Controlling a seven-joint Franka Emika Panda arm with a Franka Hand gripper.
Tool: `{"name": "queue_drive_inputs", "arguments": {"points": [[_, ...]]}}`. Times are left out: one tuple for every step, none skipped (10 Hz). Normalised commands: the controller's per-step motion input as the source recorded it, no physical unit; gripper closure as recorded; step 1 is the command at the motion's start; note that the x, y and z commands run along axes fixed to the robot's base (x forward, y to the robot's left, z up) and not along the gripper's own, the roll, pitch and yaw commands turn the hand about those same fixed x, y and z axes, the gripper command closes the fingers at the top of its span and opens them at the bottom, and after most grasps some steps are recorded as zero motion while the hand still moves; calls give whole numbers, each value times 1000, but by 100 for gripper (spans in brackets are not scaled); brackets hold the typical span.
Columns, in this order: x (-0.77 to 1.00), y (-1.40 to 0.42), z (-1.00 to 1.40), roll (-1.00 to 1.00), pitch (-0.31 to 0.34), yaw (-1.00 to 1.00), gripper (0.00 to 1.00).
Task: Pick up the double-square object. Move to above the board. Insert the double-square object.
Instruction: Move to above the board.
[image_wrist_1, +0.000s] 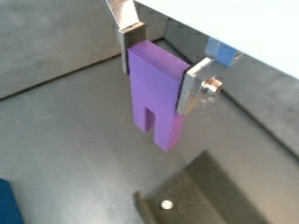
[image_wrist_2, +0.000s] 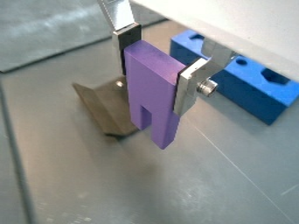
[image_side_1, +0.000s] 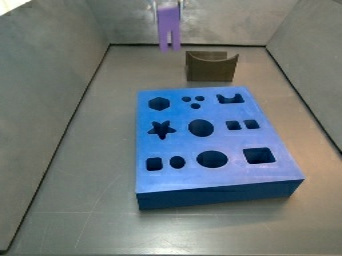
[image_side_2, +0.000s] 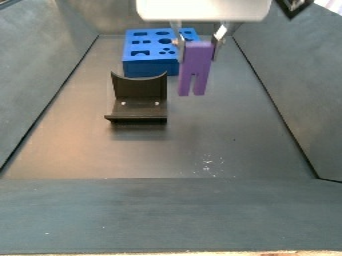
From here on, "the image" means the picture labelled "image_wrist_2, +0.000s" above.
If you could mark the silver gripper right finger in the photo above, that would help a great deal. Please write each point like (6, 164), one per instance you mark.
(194, 77)

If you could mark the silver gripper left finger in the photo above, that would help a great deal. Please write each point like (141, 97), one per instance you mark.
(126, 29)

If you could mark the purple double-square peg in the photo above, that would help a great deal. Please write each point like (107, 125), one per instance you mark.
(151, 74)

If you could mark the blue shape-sorter block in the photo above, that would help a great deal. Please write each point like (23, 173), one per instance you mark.
(263, 92)

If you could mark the black curved holder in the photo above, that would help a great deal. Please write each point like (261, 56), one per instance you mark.
(107, 105)

